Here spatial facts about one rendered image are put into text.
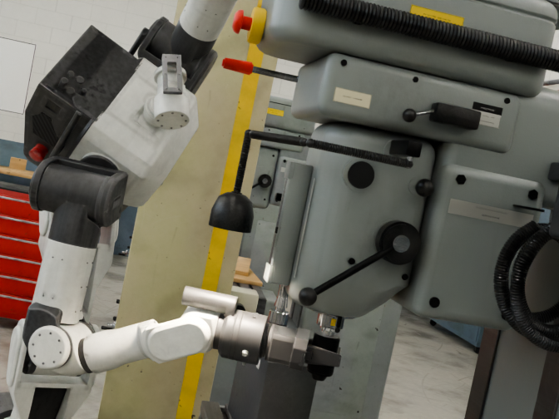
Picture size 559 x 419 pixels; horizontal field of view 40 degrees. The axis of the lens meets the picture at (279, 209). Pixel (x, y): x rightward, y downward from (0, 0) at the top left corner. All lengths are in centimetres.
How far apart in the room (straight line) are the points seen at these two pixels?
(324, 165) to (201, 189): 179
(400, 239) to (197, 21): 67
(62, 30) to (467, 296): 937
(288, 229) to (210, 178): 174
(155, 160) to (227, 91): 154
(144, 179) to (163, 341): 34
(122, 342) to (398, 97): 64
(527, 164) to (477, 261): 18
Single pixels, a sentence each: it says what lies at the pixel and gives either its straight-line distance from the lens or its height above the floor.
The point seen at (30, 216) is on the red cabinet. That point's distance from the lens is 585.
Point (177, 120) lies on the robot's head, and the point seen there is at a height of 159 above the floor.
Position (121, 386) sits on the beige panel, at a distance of 318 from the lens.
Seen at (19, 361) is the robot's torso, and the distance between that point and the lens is 190.
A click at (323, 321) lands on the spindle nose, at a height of 129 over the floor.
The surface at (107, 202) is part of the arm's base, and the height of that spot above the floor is 141.
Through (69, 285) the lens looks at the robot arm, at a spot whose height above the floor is 125.
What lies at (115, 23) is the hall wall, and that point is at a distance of 1041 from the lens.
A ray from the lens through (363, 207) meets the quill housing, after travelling 127.
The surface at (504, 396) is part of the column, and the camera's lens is 157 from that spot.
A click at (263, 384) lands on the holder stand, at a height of 108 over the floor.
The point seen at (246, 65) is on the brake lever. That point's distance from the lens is 141.
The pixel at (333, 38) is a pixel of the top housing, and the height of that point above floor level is 175.
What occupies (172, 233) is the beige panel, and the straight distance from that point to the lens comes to 305.
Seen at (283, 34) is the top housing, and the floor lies 174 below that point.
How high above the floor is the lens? 153
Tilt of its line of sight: 3 degrees down
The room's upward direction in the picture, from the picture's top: 11 degrees clockwise
